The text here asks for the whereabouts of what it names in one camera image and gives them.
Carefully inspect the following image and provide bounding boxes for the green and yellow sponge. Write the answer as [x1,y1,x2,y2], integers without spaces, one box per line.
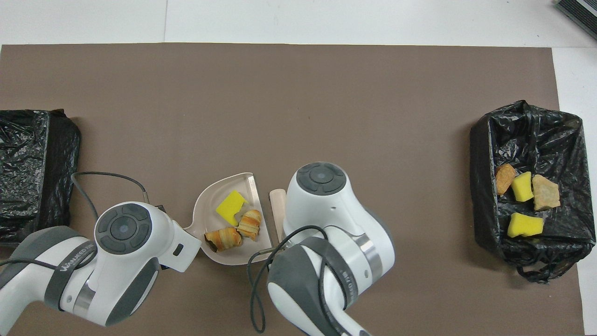
[215,189,250,227]

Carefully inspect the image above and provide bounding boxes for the orange striped foam chunk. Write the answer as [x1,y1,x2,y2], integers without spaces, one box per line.
[204,227,243,253]

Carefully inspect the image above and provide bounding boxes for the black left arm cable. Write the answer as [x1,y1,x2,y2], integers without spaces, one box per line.
[0,171,150,273]

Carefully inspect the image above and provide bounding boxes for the grey ribbed device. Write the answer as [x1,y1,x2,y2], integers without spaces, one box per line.
[555,0,597,40]

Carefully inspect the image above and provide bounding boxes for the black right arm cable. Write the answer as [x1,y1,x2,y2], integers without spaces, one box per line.
[246,225,348,333]

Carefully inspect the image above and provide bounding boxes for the large yellow sponge piece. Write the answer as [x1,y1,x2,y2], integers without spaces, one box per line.
[507,212,545,238]

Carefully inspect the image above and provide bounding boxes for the beige rock-like foam chunk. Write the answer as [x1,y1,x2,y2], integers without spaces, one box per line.
[532,174,561,211]

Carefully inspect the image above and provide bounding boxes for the brown oval textured sponge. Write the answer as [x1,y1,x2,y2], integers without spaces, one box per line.
[495,163,517,196]

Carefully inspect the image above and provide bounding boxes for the bin with black bag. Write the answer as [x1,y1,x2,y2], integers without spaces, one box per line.
[469,99,597,284]
[0,109,82,248]

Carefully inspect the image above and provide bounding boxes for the beige hand brush black bristles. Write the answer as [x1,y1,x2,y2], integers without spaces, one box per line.
[269,189,287,244]

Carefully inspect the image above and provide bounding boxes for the pale beige foam chunk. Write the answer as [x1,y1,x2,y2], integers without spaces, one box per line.
[237,210,263,241]

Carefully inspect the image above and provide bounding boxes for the beige plastic dustpan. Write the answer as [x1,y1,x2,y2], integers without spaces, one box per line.
[183,173,276,266]

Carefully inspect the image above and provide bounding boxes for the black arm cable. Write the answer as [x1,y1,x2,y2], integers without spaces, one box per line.
[0,171,150,273]
[246,225,348,333]

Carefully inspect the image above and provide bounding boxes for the brown paper table mat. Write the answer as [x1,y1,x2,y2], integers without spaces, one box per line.
[0,43,586,336]

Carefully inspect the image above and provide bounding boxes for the small yellow sponge wedge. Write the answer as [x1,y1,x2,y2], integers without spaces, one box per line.
[511,171,534,203]

